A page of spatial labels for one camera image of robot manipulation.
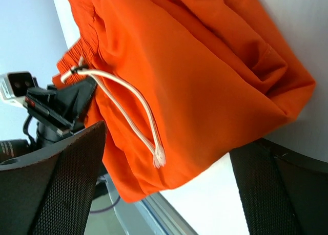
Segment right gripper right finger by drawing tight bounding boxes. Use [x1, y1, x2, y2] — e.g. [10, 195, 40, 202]
[230, 139, 327, 234]

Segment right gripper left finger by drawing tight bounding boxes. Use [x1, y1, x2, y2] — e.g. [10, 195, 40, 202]
[1, 122, 106, 234]

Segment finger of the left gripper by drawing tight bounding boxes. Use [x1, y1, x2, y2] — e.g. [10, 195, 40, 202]
[55, 77, 97, 122]

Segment orange shorts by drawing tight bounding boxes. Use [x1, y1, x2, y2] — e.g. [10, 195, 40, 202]
[57, 0, 315, 202]

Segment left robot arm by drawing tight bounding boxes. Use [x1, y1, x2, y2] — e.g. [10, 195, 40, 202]
[1, 78, 97, 164]

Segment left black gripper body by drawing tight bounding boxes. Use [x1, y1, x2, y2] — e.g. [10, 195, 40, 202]
[23, 86, 85, 151]

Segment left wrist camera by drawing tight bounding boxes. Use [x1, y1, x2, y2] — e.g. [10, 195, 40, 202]
[1, 72, 38, 108]

